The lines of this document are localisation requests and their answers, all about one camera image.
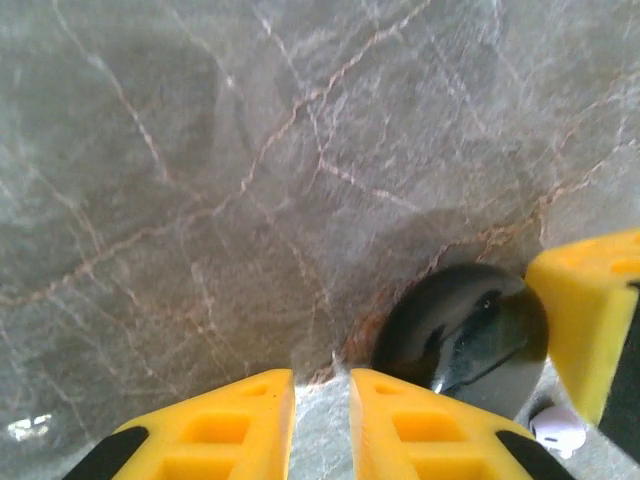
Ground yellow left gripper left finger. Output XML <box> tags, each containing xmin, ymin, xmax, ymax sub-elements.
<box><xmin>62</xmin><ymin>368</ymin><xmax>296</xmax><ymax>480</ymax></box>

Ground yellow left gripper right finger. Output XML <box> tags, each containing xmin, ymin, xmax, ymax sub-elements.
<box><xmin>348</xmin><ymin>368</ymin><xmax>576</xmax><ymax>480</ymax></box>

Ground black earbud charging case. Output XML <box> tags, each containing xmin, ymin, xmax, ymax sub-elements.
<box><xmin>372</xmin><ymin>263</ymin><xmax>551</xmax><ymax>419</ymax></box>

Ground lilac wireless earbud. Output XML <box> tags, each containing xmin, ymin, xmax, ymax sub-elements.
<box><xmin>528</xmin><ymin>404</ymin><xmax>587</xmax><ymax>460</ymax></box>

